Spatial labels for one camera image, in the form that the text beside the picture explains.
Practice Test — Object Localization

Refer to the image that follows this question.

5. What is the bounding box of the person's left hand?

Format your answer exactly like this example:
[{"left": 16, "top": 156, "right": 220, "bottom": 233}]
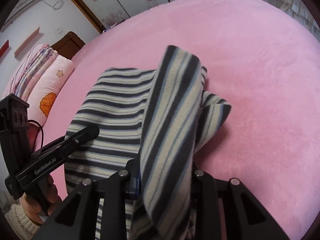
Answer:
[{"left": 21, "top": 174, "right": 62, "bottom": 227}]

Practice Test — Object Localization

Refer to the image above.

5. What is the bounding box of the bed with pink sheet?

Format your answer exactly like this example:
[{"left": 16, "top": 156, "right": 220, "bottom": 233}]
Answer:
[{"left": 27, "top": 0, "right": 320, "bottom": 240}]

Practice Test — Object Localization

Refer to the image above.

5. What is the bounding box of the white air conditioner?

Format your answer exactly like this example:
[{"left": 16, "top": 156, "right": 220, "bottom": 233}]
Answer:
[{"left": 0, "top": 0, "right": 43, "bottom": 32}]

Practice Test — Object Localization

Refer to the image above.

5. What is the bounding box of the striped long sleeve shirt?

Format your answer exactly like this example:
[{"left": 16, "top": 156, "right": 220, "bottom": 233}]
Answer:
[{"left": 64, "top": 45, "right": 232, "bottom": 240}]

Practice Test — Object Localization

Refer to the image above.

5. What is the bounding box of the lace cloth covered furniture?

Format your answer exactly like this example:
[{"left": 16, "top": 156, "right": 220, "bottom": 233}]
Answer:
[{"left": 257, "top": 0, "right": 320, "bottom": 37}]

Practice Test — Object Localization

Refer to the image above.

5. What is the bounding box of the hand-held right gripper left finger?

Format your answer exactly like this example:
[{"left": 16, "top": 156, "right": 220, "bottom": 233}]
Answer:
[{"left": 32, "top": 155, "right": 141, "bottom": 240}]

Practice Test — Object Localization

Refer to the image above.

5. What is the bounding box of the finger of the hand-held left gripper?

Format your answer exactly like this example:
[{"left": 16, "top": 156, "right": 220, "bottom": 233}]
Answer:
[{"left": 64, "top": 125, "right": 100, "bottom": 153}]

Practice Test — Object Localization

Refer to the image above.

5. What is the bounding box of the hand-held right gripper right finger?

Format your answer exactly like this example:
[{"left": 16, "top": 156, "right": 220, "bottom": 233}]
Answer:
[{"left": 191, "top": 165, "right": 290, "bottom": 240}]

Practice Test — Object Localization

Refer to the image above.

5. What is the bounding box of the white power cable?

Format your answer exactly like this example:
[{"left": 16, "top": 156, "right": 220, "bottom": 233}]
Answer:
[{"left": 41, "top": 0, "right": 65, "bottom": 10}]

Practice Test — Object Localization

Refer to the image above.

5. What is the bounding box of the black cable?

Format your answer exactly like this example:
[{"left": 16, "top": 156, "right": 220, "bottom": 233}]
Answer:
[{"left": 27, "top": 119, "right": 45, "bottom": 153}]

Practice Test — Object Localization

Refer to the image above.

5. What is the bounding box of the pastel striped folded quilt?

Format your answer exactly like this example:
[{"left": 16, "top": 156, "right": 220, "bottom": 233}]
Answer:
[{"left": 14, "top": 46, "right": 59, "bottom": 98}]

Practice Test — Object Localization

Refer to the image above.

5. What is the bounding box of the white printed box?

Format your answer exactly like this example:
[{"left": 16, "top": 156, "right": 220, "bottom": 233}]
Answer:
[{"left": 101, "top": 22, "right": 118, "bottom": 33}]

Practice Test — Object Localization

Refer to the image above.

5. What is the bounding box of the person's left forearm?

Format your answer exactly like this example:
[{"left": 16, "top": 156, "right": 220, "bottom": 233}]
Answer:
[{"left": 4, "top": 203, "right": 42, "bottom": 240}]

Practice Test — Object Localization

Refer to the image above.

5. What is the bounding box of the dark wooden nightstand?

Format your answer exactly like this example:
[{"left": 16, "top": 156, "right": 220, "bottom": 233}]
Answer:
[{"left": 50, "top": 31, "right": 86, "bottom": 60}]

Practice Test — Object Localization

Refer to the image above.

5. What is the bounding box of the light wooden wall shelf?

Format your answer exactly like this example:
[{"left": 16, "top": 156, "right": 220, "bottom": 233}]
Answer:
[{"left": 14, "top": 26, "right": 41, "bottom": 58}]

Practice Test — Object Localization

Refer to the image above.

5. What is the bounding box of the pink frilled folded blanket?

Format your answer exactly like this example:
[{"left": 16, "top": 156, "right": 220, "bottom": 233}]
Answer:
[{"left": 2, "top": 43, "right": 49, "bottom": 93}]

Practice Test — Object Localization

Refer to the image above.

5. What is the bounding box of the pink pillow with orange print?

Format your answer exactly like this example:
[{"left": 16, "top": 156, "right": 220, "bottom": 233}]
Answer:
[{"left": 24, "top": 54, "right": 75, "bottom": 128}]

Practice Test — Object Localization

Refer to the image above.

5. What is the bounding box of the red wall shelf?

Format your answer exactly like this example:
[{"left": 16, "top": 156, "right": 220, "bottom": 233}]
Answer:
[{"left": 0, "top": 39, "right": 10, "bottom": 55}]

